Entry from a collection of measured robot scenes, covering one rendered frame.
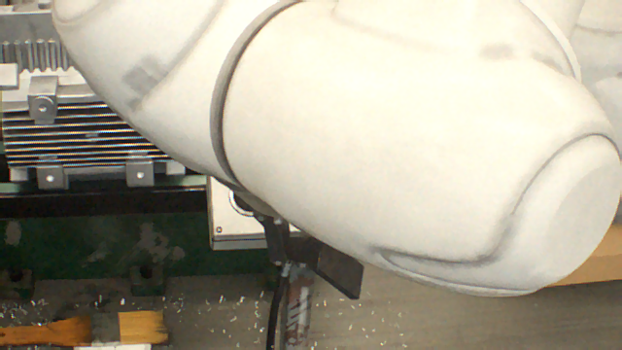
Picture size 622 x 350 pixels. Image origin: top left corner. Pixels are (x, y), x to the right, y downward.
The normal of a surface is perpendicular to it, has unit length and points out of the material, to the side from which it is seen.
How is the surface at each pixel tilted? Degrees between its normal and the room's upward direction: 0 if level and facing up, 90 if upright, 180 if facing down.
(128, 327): 1
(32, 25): 90
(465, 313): 0
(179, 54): 94
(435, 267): 112
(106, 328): 0
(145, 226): 90
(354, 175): 76
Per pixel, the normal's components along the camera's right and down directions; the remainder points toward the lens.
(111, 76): -0.40, 0.69
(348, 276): 0.87, -0.09
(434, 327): 0.06, -0.81
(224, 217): 0.14, -0.32
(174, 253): 0.15, 0.58
